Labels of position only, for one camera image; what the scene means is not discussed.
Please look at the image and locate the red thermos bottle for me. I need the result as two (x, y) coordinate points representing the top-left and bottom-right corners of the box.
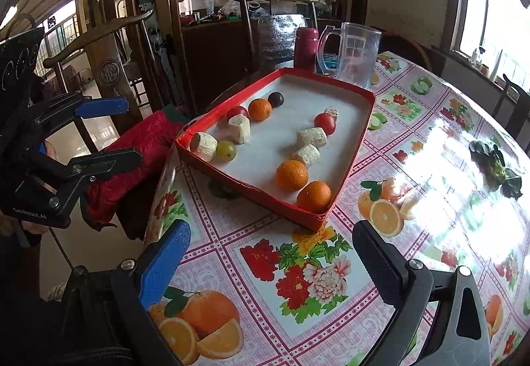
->
(293, 27), (319, 70)

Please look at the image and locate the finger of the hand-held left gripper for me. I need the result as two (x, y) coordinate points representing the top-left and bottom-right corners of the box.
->
(45, 148), (144, 228)
(39, 92), (130, 130)

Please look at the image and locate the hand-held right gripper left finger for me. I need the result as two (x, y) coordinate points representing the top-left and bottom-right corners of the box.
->
(62, 219), (192, 366)

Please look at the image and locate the floral printed plastic tablecloth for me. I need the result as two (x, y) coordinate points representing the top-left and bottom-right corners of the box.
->
(143, 51), (530, 366)

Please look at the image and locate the large red tomato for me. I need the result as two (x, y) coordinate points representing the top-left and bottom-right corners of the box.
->
(314, 112), (337, 135)

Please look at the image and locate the clear glass mug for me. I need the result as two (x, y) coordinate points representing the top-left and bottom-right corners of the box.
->
(317, 22), (382, 90)

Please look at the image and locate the round rattan chair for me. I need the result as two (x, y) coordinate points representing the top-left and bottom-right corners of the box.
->
(381, 36), (433, 70)

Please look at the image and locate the teal printed box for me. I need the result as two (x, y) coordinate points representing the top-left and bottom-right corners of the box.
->
(322, 52), (341, 74)

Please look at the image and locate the dark wooden cabinet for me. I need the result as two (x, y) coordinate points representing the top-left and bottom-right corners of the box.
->
(180, 16), (253, 101)

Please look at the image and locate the large pale corn cob piece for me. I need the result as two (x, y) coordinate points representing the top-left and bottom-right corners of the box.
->
(189, 132), (218, 162)

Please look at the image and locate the orange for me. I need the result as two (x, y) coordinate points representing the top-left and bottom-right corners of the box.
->
(248, 98), (273, 122)
(296, 180), (333, 213)
(276, 160), (309, 192)

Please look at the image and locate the green grape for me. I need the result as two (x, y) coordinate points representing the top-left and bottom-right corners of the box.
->
(216, 141), (238, 162)

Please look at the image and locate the person's left hand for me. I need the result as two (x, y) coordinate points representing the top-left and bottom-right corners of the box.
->
(19, 220), (47, 245)

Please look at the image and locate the red cardboard box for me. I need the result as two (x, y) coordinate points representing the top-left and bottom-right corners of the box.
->
(175, 68), (377, 233)

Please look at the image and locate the red quilted cushion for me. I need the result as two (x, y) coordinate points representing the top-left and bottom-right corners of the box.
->
(85, 109), (185, 226)

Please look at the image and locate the leafy green vegetable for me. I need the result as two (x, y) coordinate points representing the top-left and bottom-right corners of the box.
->
(469, 140), (523, 200)

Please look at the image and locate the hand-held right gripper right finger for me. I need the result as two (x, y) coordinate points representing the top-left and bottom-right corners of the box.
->
(352, 220), (491, 366)

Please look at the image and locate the carved emblem wooden chair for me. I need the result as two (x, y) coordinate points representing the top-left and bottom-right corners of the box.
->
(41, 10), (166, 130)

